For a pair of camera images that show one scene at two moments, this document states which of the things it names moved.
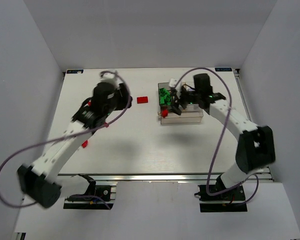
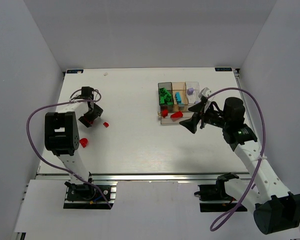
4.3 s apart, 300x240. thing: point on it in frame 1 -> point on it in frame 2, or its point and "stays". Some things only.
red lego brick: (142, 100) -> (176, 115)
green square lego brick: (162, 92) stays
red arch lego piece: (84, 145) stays
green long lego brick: (167, 96) stays
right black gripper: (179, 99) -> (203, 116)
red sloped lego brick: (164, 113) stays
